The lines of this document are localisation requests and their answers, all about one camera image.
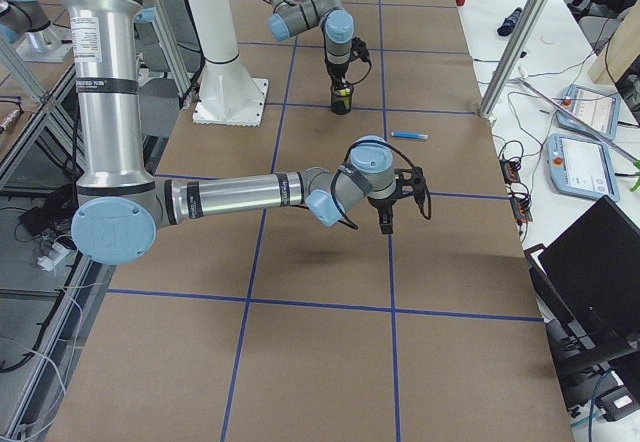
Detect near blue teach pendant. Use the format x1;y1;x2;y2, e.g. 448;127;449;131
546;133;620;202

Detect blue teach pendant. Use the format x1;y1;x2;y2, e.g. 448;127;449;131
546;133;620;202
561;84;622;140

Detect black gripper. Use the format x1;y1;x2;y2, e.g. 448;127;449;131
368;197;396;235
325;60;349;86

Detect black laptop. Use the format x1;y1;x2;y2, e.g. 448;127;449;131
539;196;639;333

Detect far blue teach pendant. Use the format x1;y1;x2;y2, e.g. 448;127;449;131
561;84;622;140

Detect black braided camera cable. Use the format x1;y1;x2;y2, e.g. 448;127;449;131
330;140;434;231

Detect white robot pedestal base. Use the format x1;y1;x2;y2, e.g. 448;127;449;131
187;0;269;127

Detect aluminium frame post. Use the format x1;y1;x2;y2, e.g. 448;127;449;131
478;0;548;119

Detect green-handled reacher grabber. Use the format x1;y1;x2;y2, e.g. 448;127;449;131
515;77;639;192

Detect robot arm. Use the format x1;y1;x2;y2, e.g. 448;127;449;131
268;0;355;91
60;0;401;265

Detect blue marker pen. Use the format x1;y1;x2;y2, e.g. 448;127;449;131
391;131;429;140

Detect black mesh pen cup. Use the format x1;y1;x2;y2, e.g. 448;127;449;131
330;85;354;115

